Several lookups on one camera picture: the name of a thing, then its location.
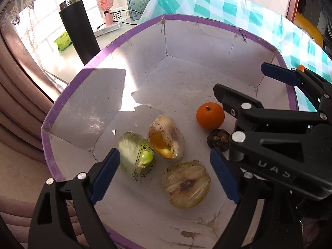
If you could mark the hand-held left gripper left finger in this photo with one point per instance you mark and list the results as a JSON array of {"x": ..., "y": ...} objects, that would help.
[{"x": 105, "y": 176}]

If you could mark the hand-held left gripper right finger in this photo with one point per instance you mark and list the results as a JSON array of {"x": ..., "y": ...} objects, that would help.
[{"x": 224, "y": 176}]

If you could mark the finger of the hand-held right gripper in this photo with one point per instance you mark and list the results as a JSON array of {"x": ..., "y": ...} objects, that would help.
[
  {"x": 233, "y": 98},
  {"x": 280, "y": 74}
]

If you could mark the orange tangerine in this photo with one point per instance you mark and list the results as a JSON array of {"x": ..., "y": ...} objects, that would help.
[
  {"x": 300, "y": 68},
  {"x": 208, "y": 116}
]

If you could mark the green apple half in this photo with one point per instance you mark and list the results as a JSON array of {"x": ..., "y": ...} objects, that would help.
[{"x": 132, "y": 155}]

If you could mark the dark brown round fruit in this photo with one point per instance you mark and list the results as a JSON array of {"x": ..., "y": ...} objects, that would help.
[{"x": 217, "y": 138}]

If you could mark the pear half brown core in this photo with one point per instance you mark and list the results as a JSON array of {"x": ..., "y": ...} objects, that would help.
[{"x": 185, "y": 186}]

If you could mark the purple cardboard box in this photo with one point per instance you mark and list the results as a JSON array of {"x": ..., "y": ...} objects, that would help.
[{"x": 194, "y": 70}]

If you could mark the pale fruit half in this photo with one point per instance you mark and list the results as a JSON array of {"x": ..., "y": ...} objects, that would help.
[{"x": 168, "y": 132}]

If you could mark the yellow cushion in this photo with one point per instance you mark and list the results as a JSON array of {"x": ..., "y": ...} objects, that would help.
[{"x": 308, "y": 27}]

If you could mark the teal white checkered tablecloth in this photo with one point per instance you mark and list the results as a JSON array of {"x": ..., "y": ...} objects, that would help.
[{"x": 233, "y": 7}]

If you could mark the brown curtain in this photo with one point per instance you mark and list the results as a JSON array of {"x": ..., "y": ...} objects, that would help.
[{"x": 20, "y": 109}]

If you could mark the white windowsill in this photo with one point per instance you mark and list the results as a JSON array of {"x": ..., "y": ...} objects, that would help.
[{"x": 70, "y": 62}]

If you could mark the teal tin box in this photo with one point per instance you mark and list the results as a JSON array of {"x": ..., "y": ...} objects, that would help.
[{"x": 138, "y": 6}]

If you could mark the white perforated device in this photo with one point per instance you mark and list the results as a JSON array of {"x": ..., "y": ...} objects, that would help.
[{"x": 119, "y": 14}]

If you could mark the green wipes packet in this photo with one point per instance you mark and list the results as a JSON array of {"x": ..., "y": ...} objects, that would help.
[{"x": 62, "y": 41}]

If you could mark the white flat power strip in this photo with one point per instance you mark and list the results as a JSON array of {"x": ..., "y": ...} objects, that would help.
[{"x": 107, "y": 29}]

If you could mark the black thermos bottle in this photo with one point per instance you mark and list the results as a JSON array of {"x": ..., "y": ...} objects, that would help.
[{"x": 77, "y": 31}]

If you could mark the pink handheld fan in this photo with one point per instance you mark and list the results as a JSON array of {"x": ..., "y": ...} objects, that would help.
[{"x": 105, "y": 5}]

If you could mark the brown wooden door frame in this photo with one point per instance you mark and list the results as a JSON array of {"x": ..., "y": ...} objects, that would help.
[{"x": 293, "y": 0}]

